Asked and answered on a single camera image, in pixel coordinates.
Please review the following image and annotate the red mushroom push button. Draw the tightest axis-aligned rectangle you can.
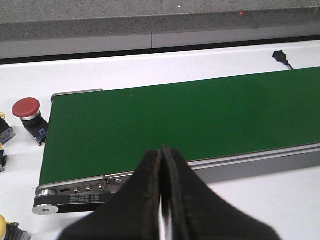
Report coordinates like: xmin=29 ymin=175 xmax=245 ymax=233
xmin=12 ymin=97 xmax=49 ymax=146

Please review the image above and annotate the yellow button lower left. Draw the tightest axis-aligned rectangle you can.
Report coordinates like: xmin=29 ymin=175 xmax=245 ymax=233
xmin=0 ymin=213 xmax=32 ymax=240

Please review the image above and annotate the aluminium conveyor side rail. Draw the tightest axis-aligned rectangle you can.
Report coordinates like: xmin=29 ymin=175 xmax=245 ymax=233
xmin=32 ymin=143 xmax=320 ymax=216

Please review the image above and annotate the black cable connector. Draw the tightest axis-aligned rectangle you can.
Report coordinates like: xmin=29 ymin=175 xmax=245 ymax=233
xmin=272 ymin=50 xmax=294 ymax=70

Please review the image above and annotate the grey stone counter slab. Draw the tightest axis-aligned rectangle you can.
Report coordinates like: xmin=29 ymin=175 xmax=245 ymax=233
xmin=0 ymin=0 xmax=320 ymax=42

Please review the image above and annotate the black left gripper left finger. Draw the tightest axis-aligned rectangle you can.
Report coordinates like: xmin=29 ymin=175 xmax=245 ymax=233
xmin=58 ymin=150 xmax=161 ymax=240

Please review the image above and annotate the green conveyor belt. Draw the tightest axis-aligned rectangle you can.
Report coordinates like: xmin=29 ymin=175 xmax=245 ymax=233
xmin=39 ymin=67 xmax=320 ymax=185

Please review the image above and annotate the push button base left edge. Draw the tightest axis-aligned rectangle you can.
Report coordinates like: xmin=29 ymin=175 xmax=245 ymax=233
xmin=0 ymin=112 xmax=16 ymax=145

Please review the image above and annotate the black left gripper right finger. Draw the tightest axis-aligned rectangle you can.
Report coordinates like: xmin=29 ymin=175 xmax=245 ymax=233
xmin=161 ymin=146 xmax=280 ymax=240

